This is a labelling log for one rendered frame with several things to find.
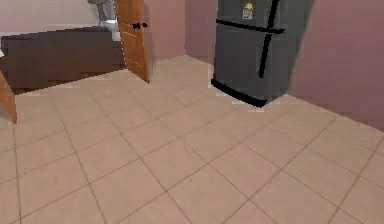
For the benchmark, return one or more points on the orange wooden door frame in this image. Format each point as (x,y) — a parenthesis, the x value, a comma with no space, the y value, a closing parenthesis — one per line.
(7,96)

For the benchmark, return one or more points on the yellow fridge magnet sticker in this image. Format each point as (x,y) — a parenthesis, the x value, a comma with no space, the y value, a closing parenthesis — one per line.
(247,10)

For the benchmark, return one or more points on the dark brown wooden cabinet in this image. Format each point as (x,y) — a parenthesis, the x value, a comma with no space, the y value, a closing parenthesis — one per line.
(60,56)

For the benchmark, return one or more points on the dark grey fridge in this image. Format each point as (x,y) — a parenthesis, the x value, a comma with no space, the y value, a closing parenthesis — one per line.
(240,60)

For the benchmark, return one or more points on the orange wooden room door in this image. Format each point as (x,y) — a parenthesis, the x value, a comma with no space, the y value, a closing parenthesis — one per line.
(133,43)

